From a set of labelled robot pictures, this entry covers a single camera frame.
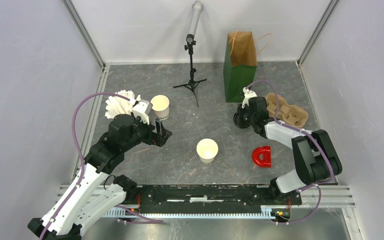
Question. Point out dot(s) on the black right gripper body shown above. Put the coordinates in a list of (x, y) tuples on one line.
[(252, 117)]

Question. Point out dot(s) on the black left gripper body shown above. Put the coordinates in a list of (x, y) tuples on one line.
[(148, 136)]

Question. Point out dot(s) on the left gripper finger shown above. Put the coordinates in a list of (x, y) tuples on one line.
[(159, 126), (164, 136)]

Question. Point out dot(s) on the white paper coffee cup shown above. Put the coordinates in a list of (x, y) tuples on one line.
[(207, 149)]

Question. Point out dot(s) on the black plastic cup lid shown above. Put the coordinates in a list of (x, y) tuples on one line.
[(239, 120)]

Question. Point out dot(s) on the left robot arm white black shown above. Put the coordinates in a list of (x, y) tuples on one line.
[(73, 215)]

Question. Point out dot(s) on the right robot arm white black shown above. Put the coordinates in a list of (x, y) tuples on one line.
[(315, 158)]

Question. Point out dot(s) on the brown pulp cup carriers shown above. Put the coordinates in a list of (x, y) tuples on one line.
[(290, 114)]

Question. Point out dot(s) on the red horseshoe shaped object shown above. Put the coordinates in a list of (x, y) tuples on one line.
[(261, 156)]

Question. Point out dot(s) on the green brown paper bag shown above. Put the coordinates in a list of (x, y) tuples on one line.
[(240, 64)]

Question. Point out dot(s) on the black tripod with grey tube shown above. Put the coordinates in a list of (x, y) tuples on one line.
[(197, 9)]

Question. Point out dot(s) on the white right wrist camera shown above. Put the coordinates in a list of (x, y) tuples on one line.
[(247, 95)]

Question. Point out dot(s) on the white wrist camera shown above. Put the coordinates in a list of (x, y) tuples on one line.
[(247, 95), (141, 110)]

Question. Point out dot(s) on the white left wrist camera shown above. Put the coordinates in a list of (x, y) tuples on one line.
[(141, 110)]

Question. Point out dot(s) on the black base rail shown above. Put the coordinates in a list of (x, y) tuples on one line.
[(208, 198)]

